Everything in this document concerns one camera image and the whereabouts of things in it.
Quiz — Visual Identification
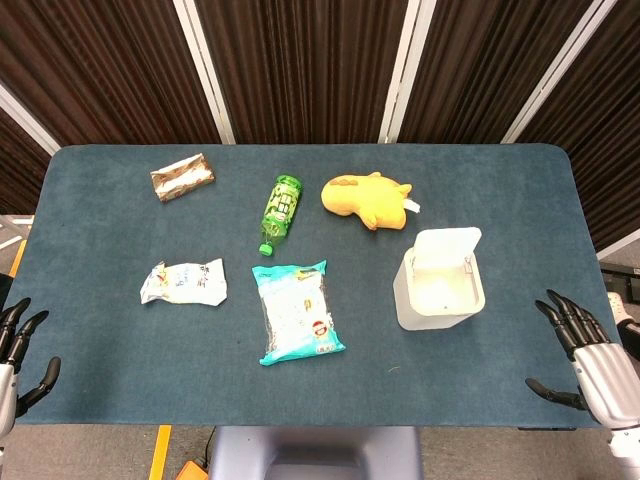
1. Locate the white background device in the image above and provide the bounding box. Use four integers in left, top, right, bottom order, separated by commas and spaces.
607, 292, 640, 329

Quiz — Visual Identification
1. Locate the white trash bin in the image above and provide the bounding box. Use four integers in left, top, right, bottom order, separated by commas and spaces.
392, 234, 487, 332

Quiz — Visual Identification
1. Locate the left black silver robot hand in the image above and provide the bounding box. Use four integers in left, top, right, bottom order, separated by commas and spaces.
0, 297, 63, 437

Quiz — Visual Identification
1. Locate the crumpled white snack bag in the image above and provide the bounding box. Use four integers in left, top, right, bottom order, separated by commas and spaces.
139, 257, 227, 307

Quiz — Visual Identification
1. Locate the teal clear noodle package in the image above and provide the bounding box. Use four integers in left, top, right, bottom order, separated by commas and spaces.
251, 259, 347, 367

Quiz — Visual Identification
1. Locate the thin floor cable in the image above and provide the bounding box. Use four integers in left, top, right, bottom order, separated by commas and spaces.
198, 427, 217, 464

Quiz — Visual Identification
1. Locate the blue felt table mat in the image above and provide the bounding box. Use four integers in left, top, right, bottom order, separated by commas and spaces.
14, 143, 601, 429

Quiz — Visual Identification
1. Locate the white partition post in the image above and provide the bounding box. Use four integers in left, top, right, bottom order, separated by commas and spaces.
172, 0, 237, 146
501, 0, 622, 145
0, 83, 62, 156
378, 0, 437, 145

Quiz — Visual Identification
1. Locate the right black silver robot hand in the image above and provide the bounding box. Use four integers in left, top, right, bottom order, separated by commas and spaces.
524, 288, 637, 430

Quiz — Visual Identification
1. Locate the orange floor device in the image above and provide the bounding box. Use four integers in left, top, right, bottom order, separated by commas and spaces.
174, 458, 210, 480

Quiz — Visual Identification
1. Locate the brown silver snack wrapper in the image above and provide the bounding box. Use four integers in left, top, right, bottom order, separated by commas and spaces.
149, 152, 217, 205

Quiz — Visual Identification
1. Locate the yellow plush dinosaur toy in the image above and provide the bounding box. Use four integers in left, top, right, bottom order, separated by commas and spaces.
320, 171, 422, 232

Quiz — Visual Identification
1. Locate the white floor frame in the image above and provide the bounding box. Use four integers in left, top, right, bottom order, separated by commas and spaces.
0, 213, 35, 251

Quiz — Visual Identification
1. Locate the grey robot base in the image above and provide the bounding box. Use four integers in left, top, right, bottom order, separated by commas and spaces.
207, 425, 424, 480

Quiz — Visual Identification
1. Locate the white partition base rail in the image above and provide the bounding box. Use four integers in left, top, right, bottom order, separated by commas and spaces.
596, 227, 640, 262

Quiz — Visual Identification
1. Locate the yellow floor tape strip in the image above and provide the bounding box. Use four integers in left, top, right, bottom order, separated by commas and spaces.
148, 425, 173, 480
8, 239, 28, 277

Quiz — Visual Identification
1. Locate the brown corrugated partition panel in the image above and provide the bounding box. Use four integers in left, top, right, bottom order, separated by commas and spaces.
0, 0, 224, 147
192, 0, 411, 146
519, 0, 640, 251
0, 107, 51, 215
399, 0, 601, 146

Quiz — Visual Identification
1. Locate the black background equipment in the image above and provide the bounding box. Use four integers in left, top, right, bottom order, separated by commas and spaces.
599, 260, 640, 301

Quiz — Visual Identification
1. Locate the green plastic tea bottle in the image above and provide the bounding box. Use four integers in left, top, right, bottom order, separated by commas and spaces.
257, 173, 305, 257

